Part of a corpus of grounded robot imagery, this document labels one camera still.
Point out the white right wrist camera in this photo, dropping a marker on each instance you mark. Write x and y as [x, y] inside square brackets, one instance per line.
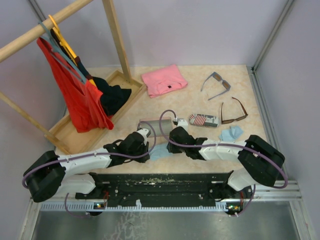
[181, 123]

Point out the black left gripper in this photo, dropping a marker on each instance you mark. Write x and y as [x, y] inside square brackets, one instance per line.
[143, 159]

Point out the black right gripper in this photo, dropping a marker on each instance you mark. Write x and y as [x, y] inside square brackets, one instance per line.
[172, 149]

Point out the light blue cleaning cloth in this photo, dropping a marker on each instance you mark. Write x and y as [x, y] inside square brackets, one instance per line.
[159, 151]

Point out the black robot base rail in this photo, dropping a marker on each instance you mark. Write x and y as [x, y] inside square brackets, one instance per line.
[167, 192]

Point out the red hanging shirt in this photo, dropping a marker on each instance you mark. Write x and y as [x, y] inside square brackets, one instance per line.
[82, 100]

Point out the flag newspaper print glasses case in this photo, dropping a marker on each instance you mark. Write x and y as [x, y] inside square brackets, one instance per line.
[204, 120]

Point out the tortoiseshell brown sunglasses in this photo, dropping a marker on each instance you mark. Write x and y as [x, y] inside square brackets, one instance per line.
[234, 111]

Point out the dark navy garment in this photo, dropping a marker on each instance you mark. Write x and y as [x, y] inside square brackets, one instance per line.
[113, 96]

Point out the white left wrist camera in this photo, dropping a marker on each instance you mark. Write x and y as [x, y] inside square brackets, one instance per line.
[145, 133]

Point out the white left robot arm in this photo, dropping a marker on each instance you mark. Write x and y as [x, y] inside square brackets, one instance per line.
[55, 175]

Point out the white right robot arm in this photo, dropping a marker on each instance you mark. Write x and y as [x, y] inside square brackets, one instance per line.
[260, 162]

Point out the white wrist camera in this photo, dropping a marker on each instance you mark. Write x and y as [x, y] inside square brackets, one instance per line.
[145, 133]
[181, 123]

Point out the yellow hanger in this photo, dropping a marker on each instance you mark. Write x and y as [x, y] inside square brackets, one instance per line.
[63, 42]

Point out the grey blue hanger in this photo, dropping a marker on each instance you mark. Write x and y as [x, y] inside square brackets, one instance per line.
[71, 67]

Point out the pink glasses case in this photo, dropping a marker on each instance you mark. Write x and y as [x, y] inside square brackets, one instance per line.
[166, 124]

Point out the folded pink shirt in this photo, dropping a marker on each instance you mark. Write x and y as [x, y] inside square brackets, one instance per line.
[163, 81]

